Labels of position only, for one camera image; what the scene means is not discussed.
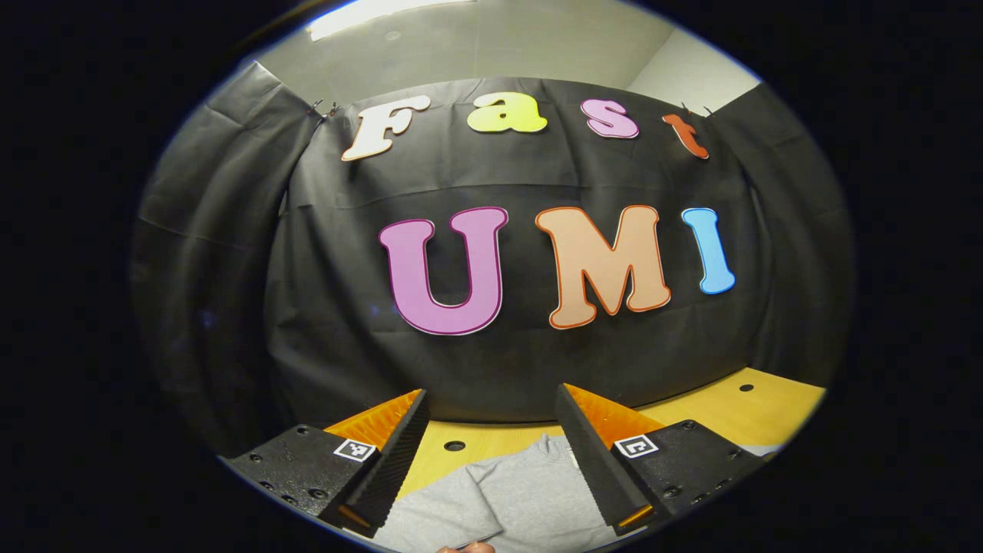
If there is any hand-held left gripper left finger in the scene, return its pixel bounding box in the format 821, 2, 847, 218
223, 388, 431, 538

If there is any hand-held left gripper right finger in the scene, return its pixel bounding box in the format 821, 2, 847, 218
554, 382, 769, 536

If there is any grey sweatshirt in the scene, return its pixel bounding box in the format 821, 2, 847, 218
372, 434, 780, 553

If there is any black backdrop cloth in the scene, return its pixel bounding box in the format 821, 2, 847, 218
131, 61, 855, 454

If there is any ceiling light panel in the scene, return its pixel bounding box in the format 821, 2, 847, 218
307, 0, 469, 39

